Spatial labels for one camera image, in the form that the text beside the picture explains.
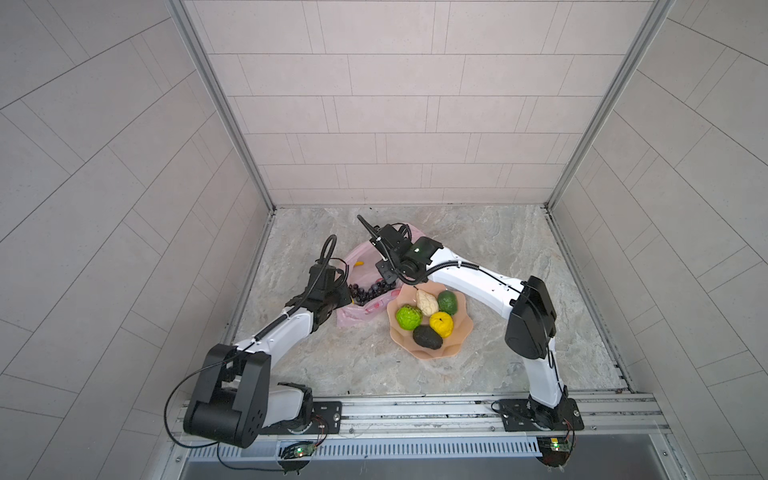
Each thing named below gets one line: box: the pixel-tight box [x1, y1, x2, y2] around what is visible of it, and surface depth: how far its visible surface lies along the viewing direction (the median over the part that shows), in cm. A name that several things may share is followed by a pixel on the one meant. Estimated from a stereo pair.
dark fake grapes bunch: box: [348, 282, 396, 306], surface depth 91 cm
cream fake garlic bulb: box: [416, 289, 439, 316], surface depth 86 cm
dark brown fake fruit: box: [412, 324, 443, 350], surface depth 81 cm
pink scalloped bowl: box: [386, 280, 474, 360], surface depth 84 cm
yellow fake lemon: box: [429, 311, 454, 338], surface depth 83 cm
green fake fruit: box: [395, 304, 423, 331], surface depth 82 cm
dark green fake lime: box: [437, 290, 458, 316], surface depth 85 cm
